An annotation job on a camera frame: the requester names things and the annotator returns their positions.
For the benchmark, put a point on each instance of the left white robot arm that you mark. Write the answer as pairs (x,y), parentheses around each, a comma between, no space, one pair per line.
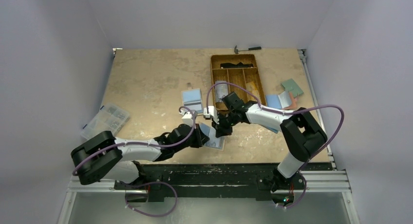
(107,157)

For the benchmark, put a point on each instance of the open beige card holder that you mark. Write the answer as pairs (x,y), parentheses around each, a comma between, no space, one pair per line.
(192,99)

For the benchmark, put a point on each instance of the clear plastic screw box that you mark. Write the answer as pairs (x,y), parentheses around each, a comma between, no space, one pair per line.
(110,117)

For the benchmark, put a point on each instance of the woven wicker tray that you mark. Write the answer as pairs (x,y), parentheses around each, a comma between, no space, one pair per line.
(236,79)

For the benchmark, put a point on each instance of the beige snap card holder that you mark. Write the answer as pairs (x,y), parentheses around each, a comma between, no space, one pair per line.
(213,142)

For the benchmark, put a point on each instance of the black object in tray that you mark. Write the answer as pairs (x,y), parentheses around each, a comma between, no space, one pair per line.
(237,65)

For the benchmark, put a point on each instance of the open blue pink card holder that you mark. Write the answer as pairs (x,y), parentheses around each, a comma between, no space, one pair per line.
(283,101)

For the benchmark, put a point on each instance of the green card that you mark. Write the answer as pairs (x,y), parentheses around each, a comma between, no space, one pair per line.
(291,86)

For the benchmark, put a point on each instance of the blue card holder front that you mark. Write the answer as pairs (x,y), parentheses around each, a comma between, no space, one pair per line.
(272,129)

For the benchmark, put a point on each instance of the silver cards in tray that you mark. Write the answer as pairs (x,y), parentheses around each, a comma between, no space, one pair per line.
(221,90)

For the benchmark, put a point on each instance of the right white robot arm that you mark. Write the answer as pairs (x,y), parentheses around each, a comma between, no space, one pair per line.
(302,133)

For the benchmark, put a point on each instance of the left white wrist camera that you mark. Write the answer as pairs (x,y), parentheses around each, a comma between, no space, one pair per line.
(188,115)

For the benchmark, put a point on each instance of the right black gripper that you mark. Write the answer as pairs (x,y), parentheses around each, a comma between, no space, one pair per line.
(224,125)

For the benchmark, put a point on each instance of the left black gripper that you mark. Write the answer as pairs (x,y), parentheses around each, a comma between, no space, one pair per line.
(198,135)

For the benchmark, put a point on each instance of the black front rail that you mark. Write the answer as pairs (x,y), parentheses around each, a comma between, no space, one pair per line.
(204,181)

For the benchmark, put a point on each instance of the hammer with black handle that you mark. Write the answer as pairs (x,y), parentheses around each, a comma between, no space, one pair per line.
(237,50)

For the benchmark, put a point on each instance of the gold cards in tray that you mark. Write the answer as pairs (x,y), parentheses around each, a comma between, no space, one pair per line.
(252,88)

